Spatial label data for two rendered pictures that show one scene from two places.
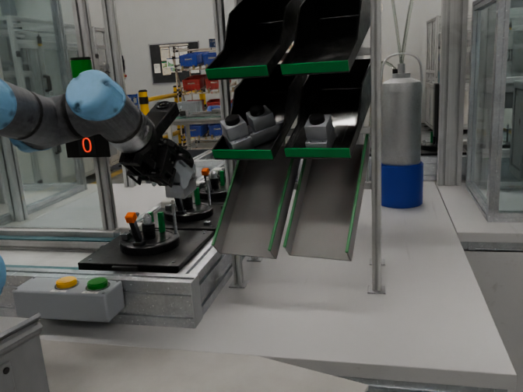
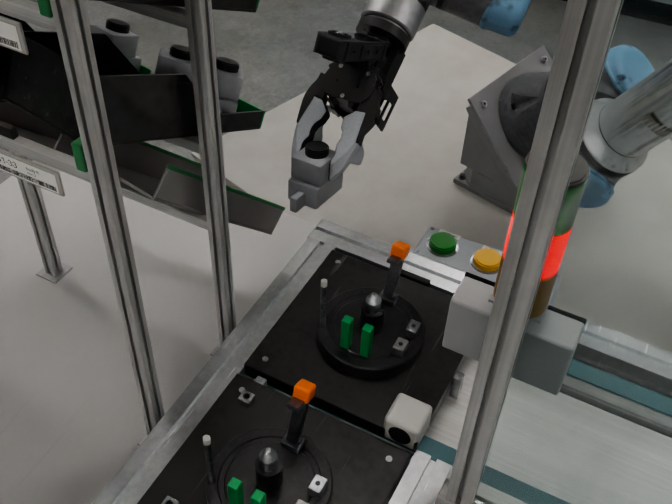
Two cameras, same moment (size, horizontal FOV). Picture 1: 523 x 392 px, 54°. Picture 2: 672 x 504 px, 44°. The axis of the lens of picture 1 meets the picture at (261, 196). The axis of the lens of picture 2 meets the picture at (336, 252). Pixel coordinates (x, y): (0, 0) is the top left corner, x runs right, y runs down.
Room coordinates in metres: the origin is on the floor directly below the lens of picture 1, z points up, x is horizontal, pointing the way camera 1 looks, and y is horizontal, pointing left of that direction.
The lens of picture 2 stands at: (1.86, 0.37, 1.81)
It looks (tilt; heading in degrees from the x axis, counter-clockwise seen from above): 44 degrees down; 192
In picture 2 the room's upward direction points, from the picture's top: 3 degrees clockwise
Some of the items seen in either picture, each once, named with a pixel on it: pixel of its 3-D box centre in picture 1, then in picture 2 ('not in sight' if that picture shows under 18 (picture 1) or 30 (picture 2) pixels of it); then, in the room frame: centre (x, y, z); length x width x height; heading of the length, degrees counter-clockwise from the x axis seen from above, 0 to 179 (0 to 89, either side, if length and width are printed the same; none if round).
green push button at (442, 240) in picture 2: (97, 285); (442, 245); (0.95, 0.34, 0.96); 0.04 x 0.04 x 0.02
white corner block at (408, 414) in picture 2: (131, 232); (407, 421); (1.28, 0.34, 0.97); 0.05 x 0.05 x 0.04; 76
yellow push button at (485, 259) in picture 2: (66, 284); (487, 261); (0.97, 0.40, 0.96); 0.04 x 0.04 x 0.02
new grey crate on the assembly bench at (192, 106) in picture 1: (187, 108); not in sight; (6.89, 0.90, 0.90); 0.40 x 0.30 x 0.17; 171
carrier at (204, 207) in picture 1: (187, 201); (268, 470); (1.41, 0.21, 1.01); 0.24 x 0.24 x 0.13; 76
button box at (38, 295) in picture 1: (68, 298); (483, 276); (0.97, 0.40, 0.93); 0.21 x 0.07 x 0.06; 76
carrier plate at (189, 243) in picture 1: (150, 249); (369, 340); (1.16, 0.27, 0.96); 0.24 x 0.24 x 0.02; 76
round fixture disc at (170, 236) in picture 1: (149, 241); (370, 330); (1.16, 0.27, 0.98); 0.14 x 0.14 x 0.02
